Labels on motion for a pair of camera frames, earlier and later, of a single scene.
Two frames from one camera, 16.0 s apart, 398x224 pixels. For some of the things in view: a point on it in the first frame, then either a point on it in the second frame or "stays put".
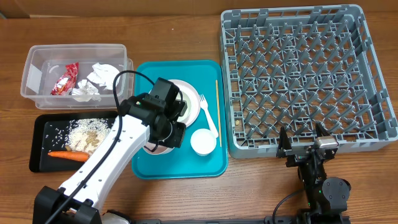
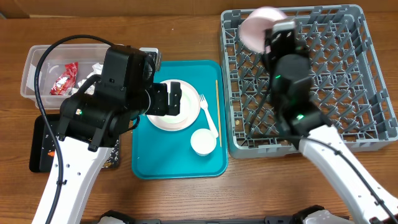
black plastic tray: x=49 y=134 stays put
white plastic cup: x=203 y=142 stays put
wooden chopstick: x=218 y=112 stays put
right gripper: x=285 y=146 → x=303 y=50
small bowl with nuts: x=160 y=149 → x=252 y=31
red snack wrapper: x=64 y=84 stays put
